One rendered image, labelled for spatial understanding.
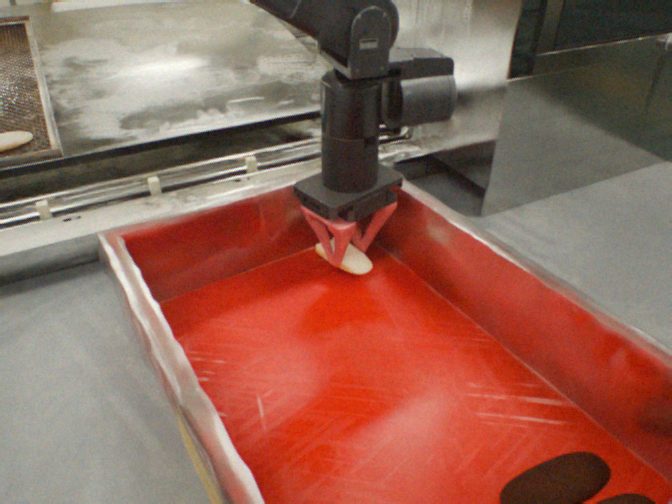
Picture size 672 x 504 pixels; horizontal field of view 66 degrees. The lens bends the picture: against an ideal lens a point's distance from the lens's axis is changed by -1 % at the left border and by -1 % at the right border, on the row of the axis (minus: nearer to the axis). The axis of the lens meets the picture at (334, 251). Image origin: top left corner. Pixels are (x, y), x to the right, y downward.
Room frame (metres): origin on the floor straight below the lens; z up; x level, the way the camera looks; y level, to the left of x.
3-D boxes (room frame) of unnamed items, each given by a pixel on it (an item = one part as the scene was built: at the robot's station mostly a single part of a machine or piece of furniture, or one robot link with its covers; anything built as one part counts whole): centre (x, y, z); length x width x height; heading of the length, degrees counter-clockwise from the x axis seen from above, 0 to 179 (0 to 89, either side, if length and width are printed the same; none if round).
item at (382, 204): (0.49, -0.02, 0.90); 0.07 x 0.07 x 0.09; 42
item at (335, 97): (0.49, -0.02, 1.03); 0.07 x 0.06 x 0.07; 111
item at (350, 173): (0.48, -0.02, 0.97); 0.10 x 0.07 x 0.07; 132
